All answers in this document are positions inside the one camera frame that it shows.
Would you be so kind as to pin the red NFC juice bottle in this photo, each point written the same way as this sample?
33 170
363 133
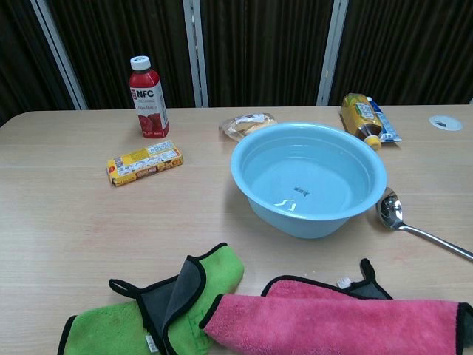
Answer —
149 107

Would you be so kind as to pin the clear bagged bread snack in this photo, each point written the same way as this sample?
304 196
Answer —
240 124

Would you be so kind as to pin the yellow biscuit box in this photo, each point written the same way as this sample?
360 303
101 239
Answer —
144 162

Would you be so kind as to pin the yellow tea bottle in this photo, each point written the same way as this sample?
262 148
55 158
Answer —
360 114

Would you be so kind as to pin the blue white toothpaste tube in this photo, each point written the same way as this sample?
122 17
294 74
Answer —
388 127

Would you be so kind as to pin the grey metal partition post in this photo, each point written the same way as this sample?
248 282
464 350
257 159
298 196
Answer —
332 51
59 51
196 51

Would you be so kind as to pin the green grey microfibre cloth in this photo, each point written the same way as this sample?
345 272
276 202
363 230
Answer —
107 329

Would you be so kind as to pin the pink grey microfibre cloth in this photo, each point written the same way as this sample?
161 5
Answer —
332 325

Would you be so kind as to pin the metal ladle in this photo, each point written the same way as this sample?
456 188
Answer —
390 212

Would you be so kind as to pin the small white paper scrap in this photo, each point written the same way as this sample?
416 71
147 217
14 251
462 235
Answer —
343 283

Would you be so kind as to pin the light blue plastic basin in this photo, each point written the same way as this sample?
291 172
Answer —
258 177

